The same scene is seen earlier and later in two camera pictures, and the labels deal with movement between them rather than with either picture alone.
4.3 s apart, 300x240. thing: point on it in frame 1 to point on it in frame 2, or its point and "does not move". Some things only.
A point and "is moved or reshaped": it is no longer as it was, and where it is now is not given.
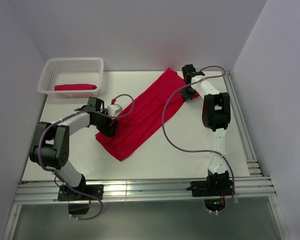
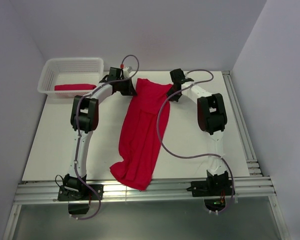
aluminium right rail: [253, 166] does not move
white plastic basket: [71, 71] does not move
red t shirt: [152, 107] is moved or reshaped
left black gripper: [108, 130] to [130, 91]
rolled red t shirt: [75, 87] does not move
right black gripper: [183, 93] to [175, 98]
